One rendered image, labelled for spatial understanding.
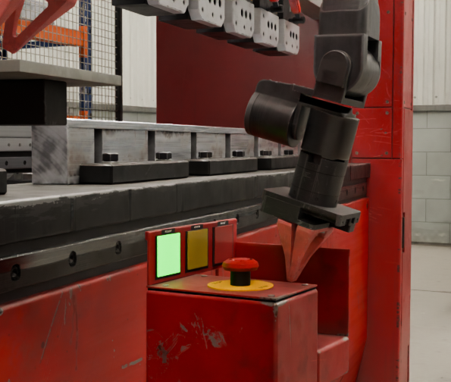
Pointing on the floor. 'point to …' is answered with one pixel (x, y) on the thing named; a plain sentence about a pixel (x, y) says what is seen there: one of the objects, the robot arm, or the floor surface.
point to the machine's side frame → (380, 327)
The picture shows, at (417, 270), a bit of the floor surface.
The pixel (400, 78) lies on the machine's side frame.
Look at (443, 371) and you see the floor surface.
